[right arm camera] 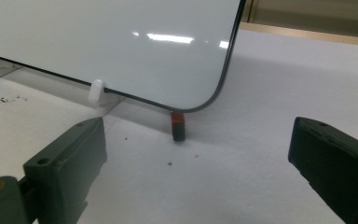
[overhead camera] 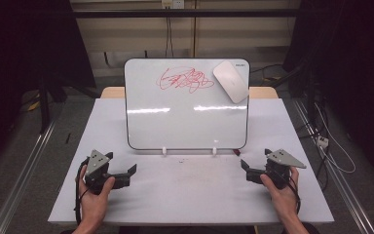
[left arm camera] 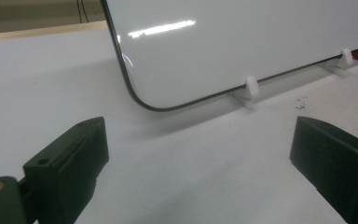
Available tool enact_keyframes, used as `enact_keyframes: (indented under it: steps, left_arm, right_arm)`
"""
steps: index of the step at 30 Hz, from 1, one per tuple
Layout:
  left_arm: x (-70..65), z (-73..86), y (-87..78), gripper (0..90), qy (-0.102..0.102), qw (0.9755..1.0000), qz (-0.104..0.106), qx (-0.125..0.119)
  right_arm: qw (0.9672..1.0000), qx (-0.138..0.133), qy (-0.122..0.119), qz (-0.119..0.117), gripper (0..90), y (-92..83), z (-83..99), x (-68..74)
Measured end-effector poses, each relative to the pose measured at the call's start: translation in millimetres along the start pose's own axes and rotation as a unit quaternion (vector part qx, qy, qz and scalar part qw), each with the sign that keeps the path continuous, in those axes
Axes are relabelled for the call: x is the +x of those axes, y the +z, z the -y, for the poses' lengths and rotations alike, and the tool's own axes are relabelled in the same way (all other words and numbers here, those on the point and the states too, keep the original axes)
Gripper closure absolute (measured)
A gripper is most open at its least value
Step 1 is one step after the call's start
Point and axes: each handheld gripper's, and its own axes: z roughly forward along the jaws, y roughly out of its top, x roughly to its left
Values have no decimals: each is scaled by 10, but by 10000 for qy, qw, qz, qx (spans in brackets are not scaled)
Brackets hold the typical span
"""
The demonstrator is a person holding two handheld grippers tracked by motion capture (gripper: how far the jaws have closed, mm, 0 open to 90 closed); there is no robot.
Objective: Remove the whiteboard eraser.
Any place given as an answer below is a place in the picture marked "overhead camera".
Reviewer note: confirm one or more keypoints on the black metal stand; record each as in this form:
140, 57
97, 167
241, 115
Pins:
44, 107

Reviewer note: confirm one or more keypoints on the black curtain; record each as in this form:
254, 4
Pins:
19, 65
354, 65

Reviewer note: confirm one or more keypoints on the white oval whiteboard eraser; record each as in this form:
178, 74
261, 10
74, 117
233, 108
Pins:
231, 81

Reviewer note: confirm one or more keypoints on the white wall socket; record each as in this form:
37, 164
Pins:
172, 3

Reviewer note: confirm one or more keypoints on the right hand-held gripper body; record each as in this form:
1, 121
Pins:
282, 159

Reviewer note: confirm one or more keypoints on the white power strip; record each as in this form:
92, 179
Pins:
322, 141

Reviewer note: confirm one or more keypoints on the wooden table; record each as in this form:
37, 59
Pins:
112, 92

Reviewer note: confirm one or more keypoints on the white whiteboard with black rim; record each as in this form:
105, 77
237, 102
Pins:
188, 130

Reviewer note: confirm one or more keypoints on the white whiteboard stand foot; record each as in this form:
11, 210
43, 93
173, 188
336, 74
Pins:
164, 151
214, 151

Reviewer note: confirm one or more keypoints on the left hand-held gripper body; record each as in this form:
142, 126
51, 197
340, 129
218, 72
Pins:
95, 162

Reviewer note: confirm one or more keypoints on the aluminium floor rail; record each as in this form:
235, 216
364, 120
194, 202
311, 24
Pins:
341, 182
22, 175

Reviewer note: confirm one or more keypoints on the person's right hand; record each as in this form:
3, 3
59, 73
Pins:
285, 200

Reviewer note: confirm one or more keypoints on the person's left hand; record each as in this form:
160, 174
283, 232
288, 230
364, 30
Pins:
92, 204

